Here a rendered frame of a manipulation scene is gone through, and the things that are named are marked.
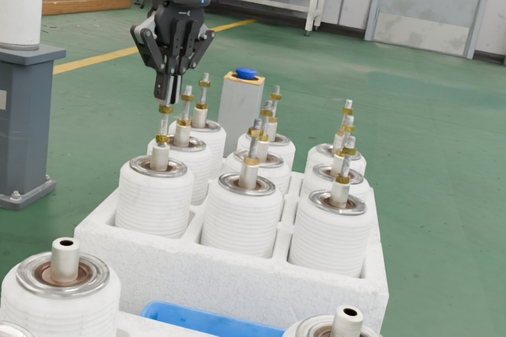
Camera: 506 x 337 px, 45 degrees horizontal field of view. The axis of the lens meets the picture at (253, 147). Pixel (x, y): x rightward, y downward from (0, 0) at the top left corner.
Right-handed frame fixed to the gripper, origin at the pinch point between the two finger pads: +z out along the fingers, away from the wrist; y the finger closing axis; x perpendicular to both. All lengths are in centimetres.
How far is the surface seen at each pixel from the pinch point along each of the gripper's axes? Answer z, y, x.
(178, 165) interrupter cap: 10.3, 2.4, -1.2
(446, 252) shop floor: 36, 71, -20
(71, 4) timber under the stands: 31, 209, 297
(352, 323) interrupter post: 7.9, -16.0, -37.3
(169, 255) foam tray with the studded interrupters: 18.7, -4.3, -7.9
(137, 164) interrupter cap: 10.3, -2.3, 1.5
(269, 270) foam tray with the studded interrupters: 18.1, 2.1, -18.3
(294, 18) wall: 29, 450, 276
